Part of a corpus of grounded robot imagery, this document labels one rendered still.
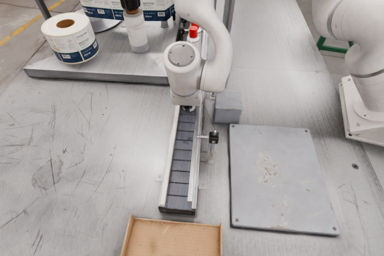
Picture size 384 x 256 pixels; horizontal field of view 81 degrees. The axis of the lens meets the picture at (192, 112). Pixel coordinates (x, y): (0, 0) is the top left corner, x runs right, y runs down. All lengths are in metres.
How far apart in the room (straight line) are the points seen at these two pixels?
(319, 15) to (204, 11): 0.40
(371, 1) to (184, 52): 0.47
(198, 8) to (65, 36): 0.72
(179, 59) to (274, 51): 0.86
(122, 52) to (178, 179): 0.71
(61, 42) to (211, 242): 0.96
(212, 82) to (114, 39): 0.85
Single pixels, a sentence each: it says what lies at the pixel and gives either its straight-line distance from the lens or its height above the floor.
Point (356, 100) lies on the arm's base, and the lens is 1.07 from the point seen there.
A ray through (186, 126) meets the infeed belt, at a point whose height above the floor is 0.88.
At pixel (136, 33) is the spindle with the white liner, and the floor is 0.99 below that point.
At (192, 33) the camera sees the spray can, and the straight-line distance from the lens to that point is 0.91.
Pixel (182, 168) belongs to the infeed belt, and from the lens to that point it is 0.73.
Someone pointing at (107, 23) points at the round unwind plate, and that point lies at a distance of 1.42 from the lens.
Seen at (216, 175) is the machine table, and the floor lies 0.83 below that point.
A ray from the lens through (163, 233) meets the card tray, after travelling 0.73.
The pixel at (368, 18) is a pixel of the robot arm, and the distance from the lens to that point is 0.73.
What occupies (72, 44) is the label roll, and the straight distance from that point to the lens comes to 1.14.
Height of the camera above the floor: 1.54
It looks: 51 degrees down
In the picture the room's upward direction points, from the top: straight up
